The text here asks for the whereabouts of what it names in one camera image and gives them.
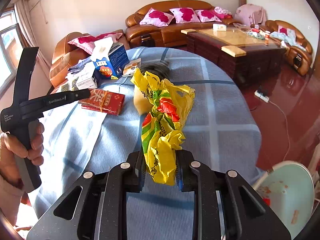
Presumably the long brown leather sofa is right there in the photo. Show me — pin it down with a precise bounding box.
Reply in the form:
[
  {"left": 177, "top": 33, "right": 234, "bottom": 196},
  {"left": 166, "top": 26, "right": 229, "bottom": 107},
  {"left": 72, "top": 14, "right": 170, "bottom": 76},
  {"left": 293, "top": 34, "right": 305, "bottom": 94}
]
[{"left": 125, "top": 0, "right": 241, "bottom": 49}]

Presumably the pink flower pillow right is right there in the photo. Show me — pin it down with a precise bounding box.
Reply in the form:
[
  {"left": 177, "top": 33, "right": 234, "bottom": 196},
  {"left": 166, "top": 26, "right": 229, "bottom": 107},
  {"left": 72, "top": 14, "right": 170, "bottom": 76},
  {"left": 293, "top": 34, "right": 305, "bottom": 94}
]
[{"left": 195, "top": 10, "right": 222, "bottom": 23}]

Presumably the blue plaid tablecloth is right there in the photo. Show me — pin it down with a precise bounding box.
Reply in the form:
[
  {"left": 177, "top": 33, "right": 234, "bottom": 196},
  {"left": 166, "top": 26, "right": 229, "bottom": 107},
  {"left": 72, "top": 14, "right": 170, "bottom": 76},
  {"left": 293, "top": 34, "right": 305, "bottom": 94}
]
[{"left": 29, "top": 48, "right": 261, "bottom": 239}]

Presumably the brown leather armchair far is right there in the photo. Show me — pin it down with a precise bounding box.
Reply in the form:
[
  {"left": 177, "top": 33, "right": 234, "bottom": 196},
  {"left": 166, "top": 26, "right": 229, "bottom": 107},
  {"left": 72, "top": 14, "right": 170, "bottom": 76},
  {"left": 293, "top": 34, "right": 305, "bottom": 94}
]
[{"left": 260, "top": 20, "right": 313, "bottom": 76}]

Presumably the mint green trash bin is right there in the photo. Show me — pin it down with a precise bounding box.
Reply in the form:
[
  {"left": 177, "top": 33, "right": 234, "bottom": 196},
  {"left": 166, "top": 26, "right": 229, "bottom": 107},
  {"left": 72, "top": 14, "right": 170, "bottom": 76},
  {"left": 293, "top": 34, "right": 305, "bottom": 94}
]
[{"left": 253, "top": 161, "right": 315, "bottom": 239}]

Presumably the white tissue box on table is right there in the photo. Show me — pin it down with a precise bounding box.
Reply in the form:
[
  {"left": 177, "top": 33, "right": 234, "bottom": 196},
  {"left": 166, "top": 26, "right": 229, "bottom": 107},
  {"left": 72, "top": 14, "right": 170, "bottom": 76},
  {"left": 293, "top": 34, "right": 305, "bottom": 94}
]
[{"left": 213, "top": 23, "right": 227, "bottom": 31}]

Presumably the dark wood coffee table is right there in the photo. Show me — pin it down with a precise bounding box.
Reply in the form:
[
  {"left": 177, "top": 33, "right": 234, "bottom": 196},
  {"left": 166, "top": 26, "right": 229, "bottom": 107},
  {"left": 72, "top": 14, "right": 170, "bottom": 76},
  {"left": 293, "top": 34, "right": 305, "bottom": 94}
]
[{"left": 181, "top": 27, "right": 286, "bottom": 87}]

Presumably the black knitted cord bundle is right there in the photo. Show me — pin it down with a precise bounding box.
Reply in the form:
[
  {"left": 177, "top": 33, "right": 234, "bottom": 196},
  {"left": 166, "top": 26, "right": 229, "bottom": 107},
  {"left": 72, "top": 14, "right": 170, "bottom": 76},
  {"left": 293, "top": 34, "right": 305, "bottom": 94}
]
[{"left": 139, "top": 60, "right": 171, "bottom": 77}]

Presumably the yellow sponge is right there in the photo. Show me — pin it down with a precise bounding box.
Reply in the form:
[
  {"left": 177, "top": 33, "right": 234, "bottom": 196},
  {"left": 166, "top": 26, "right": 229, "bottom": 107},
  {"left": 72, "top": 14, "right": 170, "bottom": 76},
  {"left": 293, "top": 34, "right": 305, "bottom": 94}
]
[{"left": 133, "top": 86, "right": 152, "bottom": 115}]

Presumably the pink flower pillow on armchair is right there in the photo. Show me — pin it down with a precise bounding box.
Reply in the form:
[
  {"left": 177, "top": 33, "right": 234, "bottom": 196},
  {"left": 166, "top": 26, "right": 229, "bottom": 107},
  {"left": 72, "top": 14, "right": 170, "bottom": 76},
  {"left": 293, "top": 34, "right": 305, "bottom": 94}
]
[{"left": 68, "top": 33, "right": 123, "bottom": 55}]

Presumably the pink flower pillow left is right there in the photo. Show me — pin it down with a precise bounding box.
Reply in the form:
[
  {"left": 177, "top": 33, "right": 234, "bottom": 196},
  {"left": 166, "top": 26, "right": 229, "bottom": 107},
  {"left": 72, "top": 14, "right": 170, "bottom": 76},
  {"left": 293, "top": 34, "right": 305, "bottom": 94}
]
[{"left": 139, "top": 8, "right": 174, "bottom": 28}]

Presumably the folded blue cloth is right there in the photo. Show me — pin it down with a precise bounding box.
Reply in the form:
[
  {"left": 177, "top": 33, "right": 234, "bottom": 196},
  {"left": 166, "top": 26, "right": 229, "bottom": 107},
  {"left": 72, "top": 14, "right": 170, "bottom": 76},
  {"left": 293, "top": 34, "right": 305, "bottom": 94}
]
[{"left": 68, "top": 57, "right": 94, "bottom": 74}]

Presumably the blue snack box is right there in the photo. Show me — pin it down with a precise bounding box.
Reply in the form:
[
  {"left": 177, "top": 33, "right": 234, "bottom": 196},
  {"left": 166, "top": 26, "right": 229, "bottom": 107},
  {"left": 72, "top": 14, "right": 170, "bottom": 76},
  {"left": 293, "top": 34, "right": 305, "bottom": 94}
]
[{"left": 91, "top": 37, "right": 129, "bottom": 79}]

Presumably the pink cloth covered object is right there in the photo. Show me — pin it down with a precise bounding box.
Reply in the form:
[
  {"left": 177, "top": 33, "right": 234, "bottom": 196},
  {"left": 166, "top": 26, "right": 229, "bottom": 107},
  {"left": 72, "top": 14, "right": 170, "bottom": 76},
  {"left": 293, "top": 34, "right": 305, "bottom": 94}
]
[{"left": 234, "top": 4, "right": 267, "bottom": 26}]

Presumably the window with frame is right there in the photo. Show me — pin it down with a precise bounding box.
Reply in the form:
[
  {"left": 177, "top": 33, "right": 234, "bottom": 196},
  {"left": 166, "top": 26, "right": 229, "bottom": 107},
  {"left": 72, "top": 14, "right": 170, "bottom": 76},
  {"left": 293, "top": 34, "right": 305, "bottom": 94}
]
[{"left": 0, "top": 7, "right": 28, "bottom": 97}]

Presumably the white power strip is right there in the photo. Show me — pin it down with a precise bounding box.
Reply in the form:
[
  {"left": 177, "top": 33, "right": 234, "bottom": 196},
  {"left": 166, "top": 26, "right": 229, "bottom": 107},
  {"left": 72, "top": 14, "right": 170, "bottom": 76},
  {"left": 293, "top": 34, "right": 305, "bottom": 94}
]
[{"left": 254, "top": 90, "right": 269, "bottom": 103}]

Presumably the pink flower pillow middle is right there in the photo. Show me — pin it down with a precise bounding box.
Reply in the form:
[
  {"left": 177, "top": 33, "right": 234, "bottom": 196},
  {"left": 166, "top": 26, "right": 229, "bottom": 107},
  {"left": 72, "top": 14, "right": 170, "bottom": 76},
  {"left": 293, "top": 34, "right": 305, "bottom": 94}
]
[{"left": 170, "top": 8, "right": 200, "bottom": 24}]

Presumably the person's left hand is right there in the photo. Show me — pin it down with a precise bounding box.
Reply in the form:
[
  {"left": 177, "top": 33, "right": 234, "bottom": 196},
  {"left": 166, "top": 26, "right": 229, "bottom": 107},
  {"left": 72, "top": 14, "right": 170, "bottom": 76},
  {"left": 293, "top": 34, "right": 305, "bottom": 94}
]
[{"left": 1, "top": 123, "right": 44, "bottom": 185}]

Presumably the brown leather armchair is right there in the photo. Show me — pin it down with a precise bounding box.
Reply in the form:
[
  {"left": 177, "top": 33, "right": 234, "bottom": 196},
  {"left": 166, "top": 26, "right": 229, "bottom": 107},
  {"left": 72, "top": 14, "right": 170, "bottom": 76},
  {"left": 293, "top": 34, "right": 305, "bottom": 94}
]
[
  {"left": 260, "top": 20, "right": 313, "bottom": 76},
  {"left": 49, "top": 29, "right": 130, "bottom": 88}
]

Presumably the red cigarette carton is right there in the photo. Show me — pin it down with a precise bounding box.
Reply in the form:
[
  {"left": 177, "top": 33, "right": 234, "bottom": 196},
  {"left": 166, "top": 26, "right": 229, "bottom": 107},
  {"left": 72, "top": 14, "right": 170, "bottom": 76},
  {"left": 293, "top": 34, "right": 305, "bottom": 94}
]
[{"left": 78, "top": 89, "right": 125, "bottom": 115}]

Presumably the brown leather armchair near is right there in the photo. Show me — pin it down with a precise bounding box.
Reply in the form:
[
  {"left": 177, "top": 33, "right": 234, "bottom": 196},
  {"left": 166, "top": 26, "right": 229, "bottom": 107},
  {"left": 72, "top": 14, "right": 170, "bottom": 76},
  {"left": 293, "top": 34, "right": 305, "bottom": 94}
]
[{"left": 49, "top": 29, "right": 130, "bottom": 88}]

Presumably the white power cable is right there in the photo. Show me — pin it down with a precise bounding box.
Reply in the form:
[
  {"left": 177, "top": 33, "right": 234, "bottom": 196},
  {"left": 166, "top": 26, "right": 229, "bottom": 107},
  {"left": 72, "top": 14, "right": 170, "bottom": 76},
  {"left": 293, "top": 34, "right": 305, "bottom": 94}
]
[{"left": 268, "top": 99, "right": 292, "bottom": 164}]

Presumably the yellow printed plastic bag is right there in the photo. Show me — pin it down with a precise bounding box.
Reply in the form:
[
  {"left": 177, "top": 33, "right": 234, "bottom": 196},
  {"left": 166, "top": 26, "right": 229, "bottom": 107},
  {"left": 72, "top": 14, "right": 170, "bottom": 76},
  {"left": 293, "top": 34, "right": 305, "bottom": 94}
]
[{"left": 131, "top": 69, "right": 195, "bottom": 186}]

